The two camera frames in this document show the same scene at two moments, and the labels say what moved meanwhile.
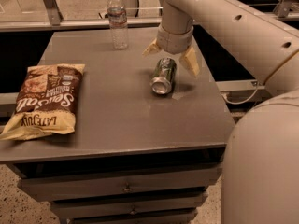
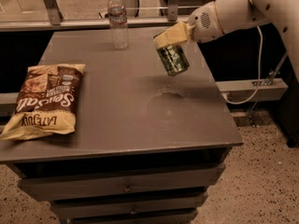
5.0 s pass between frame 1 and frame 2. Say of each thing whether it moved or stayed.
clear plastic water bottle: stayed
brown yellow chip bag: stayed
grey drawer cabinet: stayed
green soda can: moved
